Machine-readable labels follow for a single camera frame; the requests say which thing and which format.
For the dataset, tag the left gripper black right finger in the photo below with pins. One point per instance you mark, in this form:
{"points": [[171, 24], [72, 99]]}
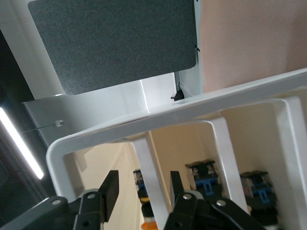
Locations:
{"points": [[192, 215]]}

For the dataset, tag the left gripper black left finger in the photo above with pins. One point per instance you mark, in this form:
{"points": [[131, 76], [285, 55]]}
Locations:
{"points": [[110, 191]]}

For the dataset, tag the black push button blue clip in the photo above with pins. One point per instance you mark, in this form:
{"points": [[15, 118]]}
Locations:
{"points": [[201, 172], [259, 191]]}

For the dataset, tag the white drawer cabinet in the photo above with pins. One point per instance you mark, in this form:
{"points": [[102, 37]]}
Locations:
{"points": [[55, 172]]}

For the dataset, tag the white partition board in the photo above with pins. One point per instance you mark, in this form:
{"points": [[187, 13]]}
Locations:
{"points": [[96, 107]]}

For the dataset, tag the white ceiling light strip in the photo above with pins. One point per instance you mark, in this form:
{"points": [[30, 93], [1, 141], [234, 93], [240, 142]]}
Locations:
{"points": [[21, 143]]}

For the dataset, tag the black clamp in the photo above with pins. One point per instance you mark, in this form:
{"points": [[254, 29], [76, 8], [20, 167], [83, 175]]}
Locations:
{"points": [[178, 95]]}

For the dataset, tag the grey felt panel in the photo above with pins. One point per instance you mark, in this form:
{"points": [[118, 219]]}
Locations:
{"points": [[115, 43]]}

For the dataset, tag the small white wall fitting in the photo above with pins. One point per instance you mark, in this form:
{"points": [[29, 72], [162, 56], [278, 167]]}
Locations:
{"points": [[58, 123]]}

